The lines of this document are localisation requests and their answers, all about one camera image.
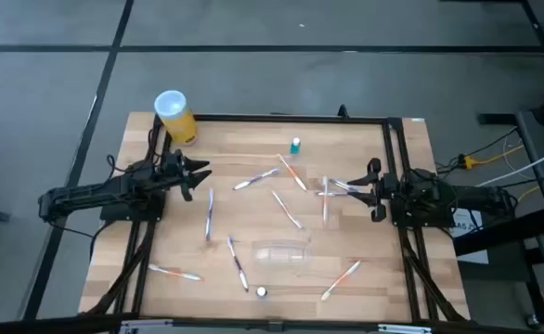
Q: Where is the silver metal bracket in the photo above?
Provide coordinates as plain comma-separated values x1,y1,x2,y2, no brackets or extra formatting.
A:
118,318,174,334
377,323,434,334

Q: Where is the yellow power cable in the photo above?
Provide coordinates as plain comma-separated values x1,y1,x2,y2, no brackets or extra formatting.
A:
460,144,526,169

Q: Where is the black base cable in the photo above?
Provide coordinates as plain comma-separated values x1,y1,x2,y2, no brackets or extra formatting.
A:
48,220,110,261

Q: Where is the white cable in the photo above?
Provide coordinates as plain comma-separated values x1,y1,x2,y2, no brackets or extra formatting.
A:
478,141,544,186

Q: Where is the white paper label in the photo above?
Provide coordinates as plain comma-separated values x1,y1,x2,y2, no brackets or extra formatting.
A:
450,207,490,265

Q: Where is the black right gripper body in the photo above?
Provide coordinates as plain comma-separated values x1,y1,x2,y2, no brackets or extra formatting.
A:
367,157,396,223

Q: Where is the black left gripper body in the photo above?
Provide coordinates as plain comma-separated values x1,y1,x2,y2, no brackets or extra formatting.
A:
160,148,194,203

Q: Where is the yellow canister with white lid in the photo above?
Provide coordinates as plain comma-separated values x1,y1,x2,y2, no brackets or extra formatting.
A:
153,89,200,148

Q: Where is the black side desk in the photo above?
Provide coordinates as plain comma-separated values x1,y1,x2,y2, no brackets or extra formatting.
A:
452,110,544,326

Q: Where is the clear plastic bag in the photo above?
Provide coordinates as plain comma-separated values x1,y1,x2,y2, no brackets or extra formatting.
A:
252,238,312,269

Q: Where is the black floor cable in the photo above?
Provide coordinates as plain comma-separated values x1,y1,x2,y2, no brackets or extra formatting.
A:
438,127,519,173

